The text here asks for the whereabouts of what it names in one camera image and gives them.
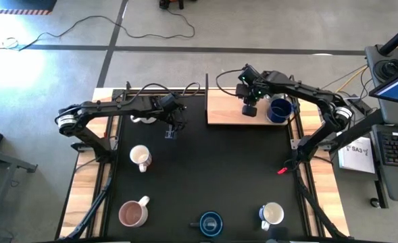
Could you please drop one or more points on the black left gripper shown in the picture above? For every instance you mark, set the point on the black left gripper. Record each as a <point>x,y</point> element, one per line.
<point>169,103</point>

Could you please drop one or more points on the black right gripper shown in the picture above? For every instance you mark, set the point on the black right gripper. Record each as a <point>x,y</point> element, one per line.
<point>257,86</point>

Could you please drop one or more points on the dark blue glazed mug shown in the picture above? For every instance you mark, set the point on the dark blue glazed mug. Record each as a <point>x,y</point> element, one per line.
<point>211,224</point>

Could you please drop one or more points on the black caster wheel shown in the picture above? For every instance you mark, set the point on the black caster wheel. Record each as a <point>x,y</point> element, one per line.
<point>374,202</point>

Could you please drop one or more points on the dark floor mat striped edge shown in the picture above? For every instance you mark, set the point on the dark floor mat striped edge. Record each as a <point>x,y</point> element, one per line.
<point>26,4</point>

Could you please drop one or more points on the black cart leg bar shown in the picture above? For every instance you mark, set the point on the black cart leg bar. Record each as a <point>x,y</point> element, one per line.
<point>382,195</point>

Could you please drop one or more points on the black power strip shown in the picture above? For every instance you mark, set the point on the black power strip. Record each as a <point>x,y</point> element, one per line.
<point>359,103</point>

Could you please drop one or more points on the large navy blue mug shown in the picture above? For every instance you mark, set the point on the large navy blue mug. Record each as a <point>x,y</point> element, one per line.
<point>279,111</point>

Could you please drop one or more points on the black equipment base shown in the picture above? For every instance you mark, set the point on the black equipment base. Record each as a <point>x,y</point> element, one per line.
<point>165,3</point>

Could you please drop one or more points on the wooden tray board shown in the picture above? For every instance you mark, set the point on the wooden tray board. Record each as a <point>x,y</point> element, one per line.
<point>225,113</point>

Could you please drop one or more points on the white mug blue pattern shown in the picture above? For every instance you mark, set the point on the white mug blue pattern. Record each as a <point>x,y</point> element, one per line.
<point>273,213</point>

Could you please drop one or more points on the red white patterned mug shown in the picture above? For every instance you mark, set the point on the red white patterned mug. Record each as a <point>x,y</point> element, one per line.
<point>139,155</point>

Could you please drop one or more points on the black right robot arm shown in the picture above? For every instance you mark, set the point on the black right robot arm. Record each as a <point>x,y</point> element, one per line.
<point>306,91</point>

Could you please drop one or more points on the white mug green inside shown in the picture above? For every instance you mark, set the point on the white mug green inside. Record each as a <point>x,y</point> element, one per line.
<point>144,121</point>

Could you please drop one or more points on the grey metal stand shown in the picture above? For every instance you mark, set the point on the grey metal stand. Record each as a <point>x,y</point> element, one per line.
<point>2,158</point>

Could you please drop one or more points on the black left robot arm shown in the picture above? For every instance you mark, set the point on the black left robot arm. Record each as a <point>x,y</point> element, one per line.
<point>117,105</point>

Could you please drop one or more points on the white printed booklet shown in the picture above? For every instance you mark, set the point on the white printed booklet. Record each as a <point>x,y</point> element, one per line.
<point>354,158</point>

